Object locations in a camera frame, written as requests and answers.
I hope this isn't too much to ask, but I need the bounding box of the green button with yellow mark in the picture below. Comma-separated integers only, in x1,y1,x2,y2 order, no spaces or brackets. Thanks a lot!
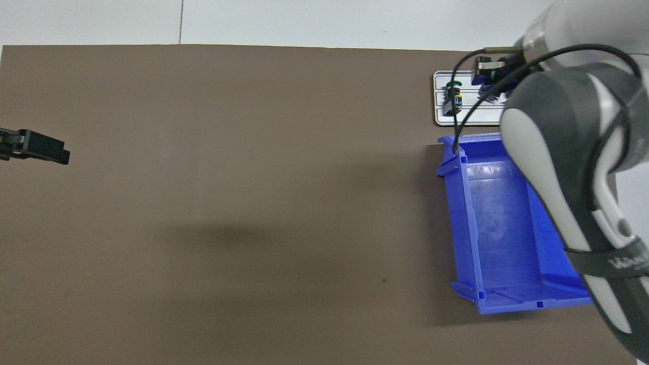
444,80,463,116

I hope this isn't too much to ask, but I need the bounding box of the blue plastic storage bin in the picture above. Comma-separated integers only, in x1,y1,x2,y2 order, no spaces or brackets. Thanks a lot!
437,132,594,315

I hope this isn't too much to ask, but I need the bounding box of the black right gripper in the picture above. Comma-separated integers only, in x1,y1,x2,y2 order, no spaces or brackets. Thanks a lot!
475,52,531,104

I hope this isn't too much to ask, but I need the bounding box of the brown table mat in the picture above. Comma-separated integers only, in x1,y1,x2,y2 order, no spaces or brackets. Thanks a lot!
0,45,634,365

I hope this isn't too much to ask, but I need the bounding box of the grey metal tray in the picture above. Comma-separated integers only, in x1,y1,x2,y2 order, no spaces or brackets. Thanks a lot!
432,70,508,127

